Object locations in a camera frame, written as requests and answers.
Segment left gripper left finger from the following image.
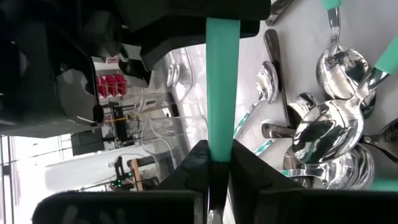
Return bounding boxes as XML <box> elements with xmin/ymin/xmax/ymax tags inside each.
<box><xmin>30</xmin><ymin>139</ymin><xmax>212</xmax><ymax>224</ymax></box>

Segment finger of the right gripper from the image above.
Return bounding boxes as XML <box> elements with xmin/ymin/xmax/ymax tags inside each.
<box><xmin>114</xmin><ymin>0</ymin><xmax>271</xmax><ymax>32</ymax></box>
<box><xmin>139</xmin><ymin>20</ymin><xmax>261</xmax><ymax>71</ymax></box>

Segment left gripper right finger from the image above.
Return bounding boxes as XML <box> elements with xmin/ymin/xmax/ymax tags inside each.
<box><xmin>228</xmin><ymin>138</ymin><xmax>398</xmax><ymax>224</ymax></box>

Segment wooden post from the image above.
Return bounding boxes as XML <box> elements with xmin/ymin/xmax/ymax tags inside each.
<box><xmin>130</xmin><ymin>158</ymin><xmax>144</xmax><ymax>191</ymax></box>

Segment black monitor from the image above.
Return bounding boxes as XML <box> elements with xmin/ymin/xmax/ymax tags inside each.
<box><xmin>70</xmin><ymin>129</ymin><xmax>105</xmax><ymax>156</ymax></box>

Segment red storage bin rack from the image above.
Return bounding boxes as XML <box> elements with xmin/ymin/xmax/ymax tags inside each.
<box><xmin>96</xmin><ymin>73</ymin><xmax>127</xmax><ymax>98</ymax></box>

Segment black stand green lights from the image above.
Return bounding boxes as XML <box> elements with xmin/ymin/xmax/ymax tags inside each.
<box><xmin>108</xmin><ymin>155</ymin><xmax>134</xmax><ymax>190</ymax></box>

